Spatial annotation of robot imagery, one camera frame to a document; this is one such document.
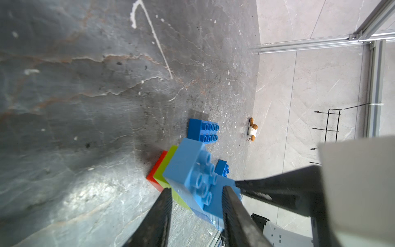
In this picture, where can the brown white plush toy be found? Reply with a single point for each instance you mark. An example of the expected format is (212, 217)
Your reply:
(252, 130)

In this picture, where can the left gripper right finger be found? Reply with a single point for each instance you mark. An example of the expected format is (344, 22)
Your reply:
(239, 228)

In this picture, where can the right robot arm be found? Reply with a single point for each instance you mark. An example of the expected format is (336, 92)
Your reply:
(349, 196)

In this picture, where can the black wire hook rack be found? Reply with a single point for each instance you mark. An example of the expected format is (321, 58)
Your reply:
(331, 125)

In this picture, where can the light blue long lego brick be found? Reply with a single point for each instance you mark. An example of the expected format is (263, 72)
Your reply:
(191, 173)

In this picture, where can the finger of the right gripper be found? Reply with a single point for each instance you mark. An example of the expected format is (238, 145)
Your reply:
(299, 191)

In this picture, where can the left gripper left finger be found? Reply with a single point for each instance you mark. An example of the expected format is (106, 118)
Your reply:
(155, 228)

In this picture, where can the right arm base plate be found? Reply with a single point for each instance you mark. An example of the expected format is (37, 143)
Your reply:
(279, 237)

